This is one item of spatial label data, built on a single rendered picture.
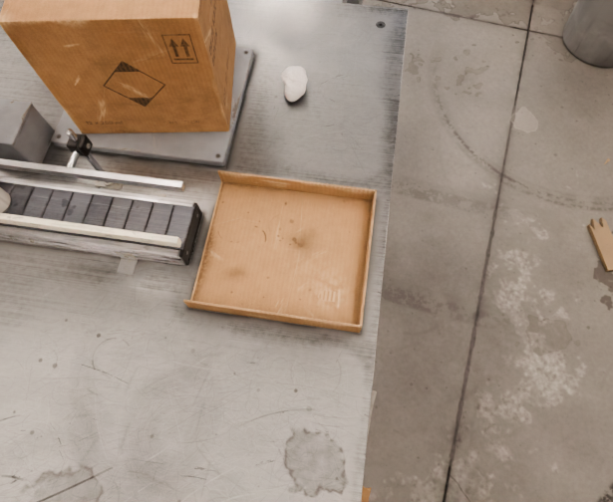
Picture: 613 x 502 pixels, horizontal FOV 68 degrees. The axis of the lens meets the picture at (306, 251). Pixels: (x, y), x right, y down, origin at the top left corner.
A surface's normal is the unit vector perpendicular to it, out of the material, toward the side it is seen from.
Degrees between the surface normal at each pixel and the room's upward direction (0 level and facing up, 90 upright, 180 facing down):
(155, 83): 90
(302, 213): 0
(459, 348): 0
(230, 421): 0
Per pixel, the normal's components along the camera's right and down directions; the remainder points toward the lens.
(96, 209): -0.02, -0.39
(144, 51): 0.00, 0.92
